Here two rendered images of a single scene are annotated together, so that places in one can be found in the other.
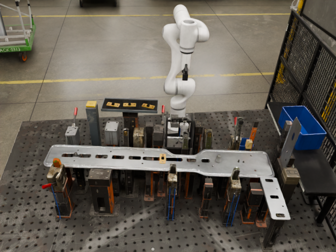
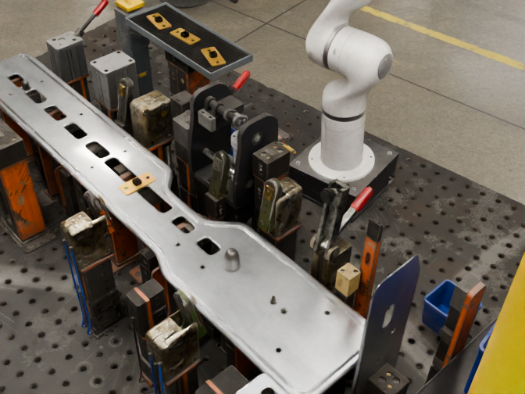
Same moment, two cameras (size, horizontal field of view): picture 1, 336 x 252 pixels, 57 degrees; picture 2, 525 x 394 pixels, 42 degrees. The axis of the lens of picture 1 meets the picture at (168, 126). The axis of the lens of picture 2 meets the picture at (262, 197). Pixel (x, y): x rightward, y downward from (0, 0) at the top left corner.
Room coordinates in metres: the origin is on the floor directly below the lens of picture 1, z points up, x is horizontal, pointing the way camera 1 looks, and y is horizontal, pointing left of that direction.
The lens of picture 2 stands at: (0.79, -1.06, 2.07)
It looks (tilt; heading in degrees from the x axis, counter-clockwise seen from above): 43 degrees down; 48
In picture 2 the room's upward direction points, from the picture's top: 1 degrees clockwise
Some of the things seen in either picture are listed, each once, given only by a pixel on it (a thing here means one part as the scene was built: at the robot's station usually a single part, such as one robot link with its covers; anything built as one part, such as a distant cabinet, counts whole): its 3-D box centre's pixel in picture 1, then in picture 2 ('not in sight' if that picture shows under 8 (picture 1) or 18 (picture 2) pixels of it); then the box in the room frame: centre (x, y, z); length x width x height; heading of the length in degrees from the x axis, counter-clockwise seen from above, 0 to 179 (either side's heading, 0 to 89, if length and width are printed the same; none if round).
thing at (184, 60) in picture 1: (186, 58); not in sight; (1.63, -0.08, 1.55); 0.10 x 0.07 x 0.11; 1
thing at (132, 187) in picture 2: (162, 158); (137, 181); (1.38, 0.02, 1.01); 0.08 x 0.04 x 0.01; 0
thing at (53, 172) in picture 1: (61, 191); not in sight; (1.19, 0.61, 0.88); 0.15 x 0.11 x 0.36; 1
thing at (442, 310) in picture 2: (244, 146); (449, 313); (1.83, -0.60, 0.74); 0.11 x 0.10 x 0.09; 91
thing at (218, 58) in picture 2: (148, 105); (212, 55); (1.70, 0.14, 1.17); 0.08 x 0.04 x 0.01; 72
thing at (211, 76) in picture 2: (130, 105); (187, 38); (1.71, 0.26, 1.16); 0.37 x 0.14 x 0.02; 91
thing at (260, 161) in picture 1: (159, 160); (130, 182); (1.37, 0.04, 1.00); 1.38 x 0.22 x 0.02; 91
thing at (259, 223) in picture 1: (265, 205); not in sight; (1.19, -0.60, 0.84); 0.11 x 0.06 x 0.29; 1
